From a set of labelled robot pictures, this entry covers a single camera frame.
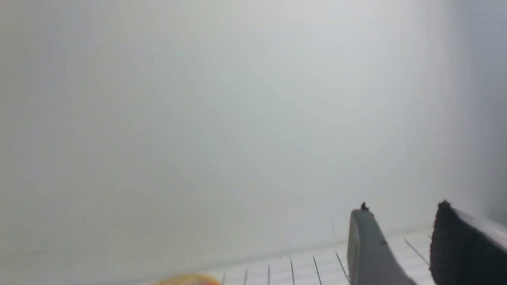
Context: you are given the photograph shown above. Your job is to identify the white grid tablecloth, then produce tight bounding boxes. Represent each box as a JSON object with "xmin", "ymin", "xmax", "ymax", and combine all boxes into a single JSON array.
[{"xmin": 151, "ymin": 228, "xmax": 436, "ymax": 285}]

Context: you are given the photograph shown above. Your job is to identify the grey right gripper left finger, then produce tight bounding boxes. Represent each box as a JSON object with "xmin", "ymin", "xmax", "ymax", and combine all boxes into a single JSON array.
[{"xmin": 347, "ymin": 202, "xmax": 415, "ymax": 285}]

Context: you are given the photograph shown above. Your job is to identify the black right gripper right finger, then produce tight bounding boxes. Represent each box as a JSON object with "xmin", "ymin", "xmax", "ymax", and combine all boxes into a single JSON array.
[{"xmin": 429, "ymin": 200, "xmax": 507, "ymax": 285}]

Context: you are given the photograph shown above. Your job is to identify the woven bamboo steamer lid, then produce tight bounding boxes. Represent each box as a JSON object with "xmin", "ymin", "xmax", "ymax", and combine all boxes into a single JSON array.
[{"xmin": 153, "ymin": 274, "xmax": 221, "ymax": 285}]

